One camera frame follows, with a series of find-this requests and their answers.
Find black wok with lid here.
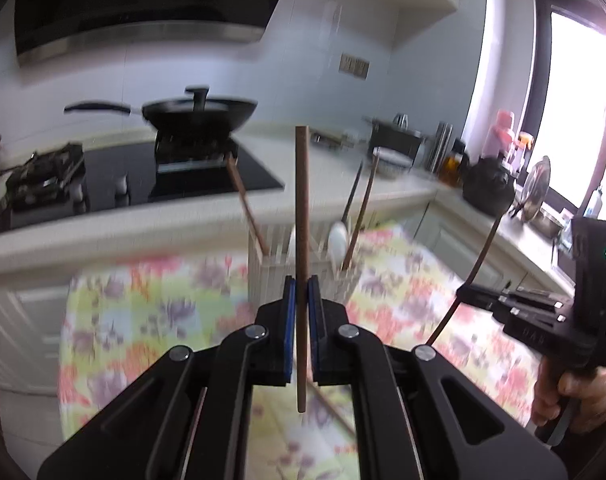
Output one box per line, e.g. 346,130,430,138
64,86,259,133

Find floral tablecloth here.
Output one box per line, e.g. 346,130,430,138
58,225,549,480

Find steel bowl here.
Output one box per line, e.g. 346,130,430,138
533,207,570,239

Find black stockpot with lid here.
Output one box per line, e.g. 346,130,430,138
365,114,426,161

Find orange capped bottle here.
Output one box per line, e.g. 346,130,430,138
513,131,535,171

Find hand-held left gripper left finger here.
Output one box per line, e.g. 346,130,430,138
37,275,298,480

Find pink bottle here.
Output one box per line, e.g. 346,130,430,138
483,110,517,161

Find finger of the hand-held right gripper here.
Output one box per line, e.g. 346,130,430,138
492,306,570,324
456,283,575,309

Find black gas stove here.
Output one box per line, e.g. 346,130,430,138
0,132,286,238

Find white ceramic spoon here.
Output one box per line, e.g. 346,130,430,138
328,220,350,268

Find steel thermos flask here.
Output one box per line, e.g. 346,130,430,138
428,122,455,176

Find plate on black stand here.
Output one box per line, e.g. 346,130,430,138
520,156,555,222

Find blue and white bowl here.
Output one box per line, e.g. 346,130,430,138
373,147,414,169

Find black kettle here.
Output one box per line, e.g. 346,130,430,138
462,157,516,216

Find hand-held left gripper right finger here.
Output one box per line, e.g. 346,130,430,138
307,275,569,480

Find white plastic utensil basket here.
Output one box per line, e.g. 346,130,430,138
247,220,364,312

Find window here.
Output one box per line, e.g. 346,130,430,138
523,5,606,211

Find person's right hand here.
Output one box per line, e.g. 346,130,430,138
556,366,606,436

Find amber oil bottle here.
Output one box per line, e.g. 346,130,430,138
440,140,469,188

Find double wall socket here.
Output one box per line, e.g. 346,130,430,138
339,52,371,79

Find brown wooden chopstick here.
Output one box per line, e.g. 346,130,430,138
340,162,365,226
308,382,357,436
427,212,501,348
226,154,270,257
294,126,311,414
342,152,381,272

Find white kitchen counter cabinets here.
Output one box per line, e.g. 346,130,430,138
0,125,584,401

